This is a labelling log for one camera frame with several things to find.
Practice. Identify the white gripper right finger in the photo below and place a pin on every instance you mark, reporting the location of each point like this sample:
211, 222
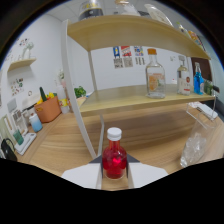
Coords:
145, 173

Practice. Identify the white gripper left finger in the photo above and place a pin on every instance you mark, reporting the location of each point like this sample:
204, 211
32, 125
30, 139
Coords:
85, 175

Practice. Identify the red liquid bottle white cap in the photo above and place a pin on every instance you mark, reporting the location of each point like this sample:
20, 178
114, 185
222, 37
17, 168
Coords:
114, 161

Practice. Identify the clear bottle orange cap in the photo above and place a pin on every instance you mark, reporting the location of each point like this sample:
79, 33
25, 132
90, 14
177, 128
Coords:
155, 80

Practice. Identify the yellow drink can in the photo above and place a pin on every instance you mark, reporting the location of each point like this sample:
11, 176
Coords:
194, 37

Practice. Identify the clear glass cup with ice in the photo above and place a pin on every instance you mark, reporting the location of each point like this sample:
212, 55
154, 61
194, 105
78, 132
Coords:
196, 146

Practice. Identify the white stand with teal cup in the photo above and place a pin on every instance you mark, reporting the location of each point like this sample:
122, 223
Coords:
25, 143

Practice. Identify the small white blue jar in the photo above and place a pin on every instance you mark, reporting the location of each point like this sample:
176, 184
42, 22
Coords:
35, 123

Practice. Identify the orange pot with toys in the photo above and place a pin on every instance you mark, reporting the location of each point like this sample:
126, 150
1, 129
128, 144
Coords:
48, 108

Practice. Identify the black bag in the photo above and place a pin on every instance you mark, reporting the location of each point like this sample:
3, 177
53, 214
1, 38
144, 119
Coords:
8, 151

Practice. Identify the green potted plant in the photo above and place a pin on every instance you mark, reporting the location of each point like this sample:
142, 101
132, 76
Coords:
80, 91

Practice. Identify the white notebook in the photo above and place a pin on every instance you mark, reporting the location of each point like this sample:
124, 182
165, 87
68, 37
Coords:
207, 110

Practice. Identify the blue liquid bottle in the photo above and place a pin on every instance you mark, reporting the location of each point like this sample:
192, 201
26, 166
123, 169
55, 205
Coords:
198, 81

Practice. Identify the dark green bottle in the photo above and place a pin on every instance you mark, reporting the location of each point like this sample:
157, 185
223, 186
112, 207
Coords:
208, 87

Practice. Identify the brown door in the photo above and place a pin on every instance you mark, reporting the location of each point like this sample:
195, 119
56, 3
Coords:
201, 68

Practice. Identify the two-tier wooden shelf rack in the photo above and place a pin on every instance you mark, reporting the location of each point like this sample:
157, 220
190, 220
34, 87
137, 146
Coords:
133, 33

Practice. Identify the tall black silver can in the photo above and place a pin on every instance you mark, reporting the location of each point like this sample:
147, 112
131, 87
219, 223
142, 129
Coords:
90, 11

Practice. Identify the glass bottle cork lid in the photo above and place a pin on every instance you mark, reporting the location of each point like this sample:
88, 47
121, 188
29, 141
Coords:
126, 8

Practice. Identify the wooden wall shelf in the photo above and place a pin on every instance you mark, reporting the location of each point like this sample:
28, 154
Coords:
21, 63

